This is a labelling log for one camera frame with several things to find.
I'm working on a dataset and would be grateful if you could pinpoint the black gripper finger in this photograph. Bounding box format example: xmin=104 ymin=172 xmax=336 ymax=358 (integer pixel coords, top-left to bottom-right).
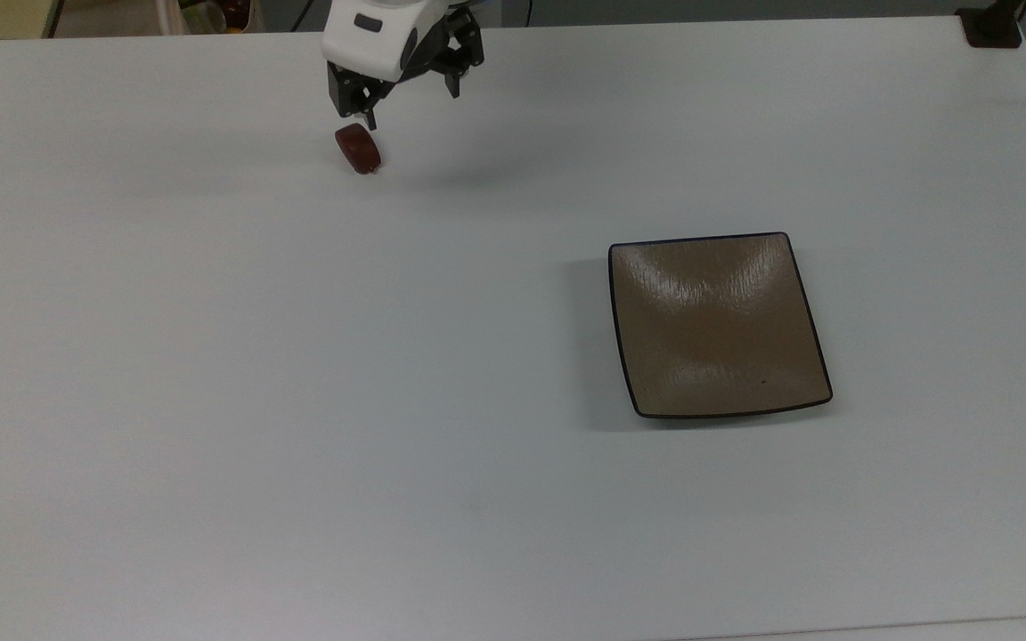
xmin=442 ymin=27 xmax=485 ymax=100
xmin=340 ymin=82 xmax=381 ymax=133

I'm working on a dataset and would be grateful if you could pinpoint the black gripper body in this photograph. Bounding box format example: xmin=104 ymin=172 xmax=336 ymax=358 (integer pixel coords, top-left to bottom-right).
xmin=327 ymin=7 xmax=471 ymax=117

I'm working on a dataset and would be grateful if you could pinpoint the small round dark red food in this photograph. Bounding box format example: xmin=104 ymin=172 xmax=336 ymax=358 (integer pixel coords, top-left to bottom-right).
xmin=334 ymin=123 xmax=383 ymax=176

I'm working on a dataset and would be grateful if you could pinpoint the square brown ceramic plate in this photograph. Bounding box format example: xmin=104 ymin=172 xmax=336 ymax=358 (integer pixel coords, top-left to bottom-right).
xmin=607 ymin=231 xmax=835 ymax=421

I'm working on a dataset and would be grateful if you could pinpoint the white bin with objects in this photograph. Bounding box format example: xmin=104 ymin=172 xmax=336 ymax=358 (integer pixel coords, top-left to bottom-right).
xmin=161 ymin=0 xmax=265 ymax=37

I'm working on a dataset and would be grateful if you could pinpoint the black camera stand with base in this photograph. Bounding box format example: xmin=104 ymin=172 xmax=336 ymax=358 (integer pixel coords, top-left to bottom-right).
xmin=956 ymin=0 xmax=1026 ymax=50

